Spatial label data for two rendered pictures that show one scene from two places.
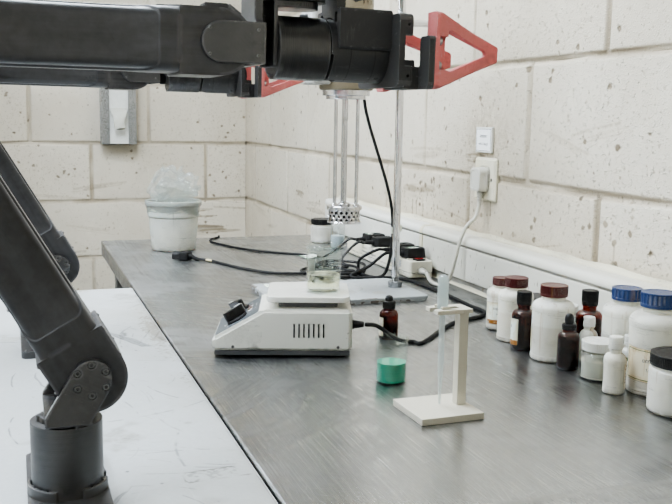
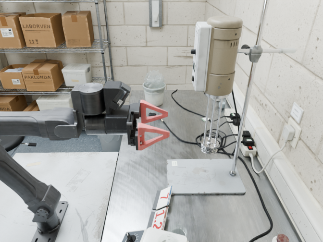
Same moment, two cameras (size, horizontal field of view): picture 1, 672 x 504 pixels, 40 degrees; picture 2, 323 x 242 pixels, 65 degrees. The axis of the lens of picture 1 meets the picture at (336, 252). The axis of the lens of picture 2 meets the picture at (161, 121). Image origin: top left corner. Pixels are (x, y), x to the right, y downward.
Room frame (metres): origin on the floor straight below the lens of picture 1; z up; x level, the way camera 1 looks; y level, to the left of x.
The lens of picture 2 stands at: (0.97, -0.08, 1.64)
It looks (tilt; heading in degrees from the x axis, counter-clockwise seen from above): 31 degrees down; 18
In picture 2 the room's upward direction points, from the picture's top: straight up
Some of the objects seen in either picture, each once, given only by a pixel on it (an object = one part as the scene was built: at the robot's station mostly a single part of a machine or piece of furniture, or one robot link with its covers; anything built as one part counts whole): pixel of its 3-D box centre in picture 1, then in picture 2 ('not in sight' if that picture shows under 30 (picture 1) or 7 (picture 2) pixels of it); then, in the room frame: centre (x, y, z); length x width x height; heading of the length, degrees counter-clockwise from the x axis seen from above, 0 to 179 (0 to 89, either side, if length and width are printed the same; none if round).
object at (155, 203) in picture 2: not in sight; (162, 197); (1.58, 0.11, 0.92); 0.09 x 0.06 x 0.04; 7
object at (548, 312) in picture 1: (552, 321); not in sight; (1.30, -0.31, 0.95); 0.06 x 0.06 x 0.11
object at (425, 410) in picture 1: (439, 359); not in sight; (1.04, -0.12, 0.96); 0.08 x 0.08 x 0.13; 21
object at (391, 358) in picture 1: (391, 359); not in sight; (1.17, -0.07, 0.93); 0.04 x 0.04 x 0.06
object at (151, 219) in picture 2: not in sight; (156, 220); (1.48, 0.10, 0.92); 0.09 x 0.06 x 0.04; 7
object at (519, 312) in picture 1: (523, 320); not in sight; (1.35, -0.28, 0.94); 0.04 x 0.04 x 0.09
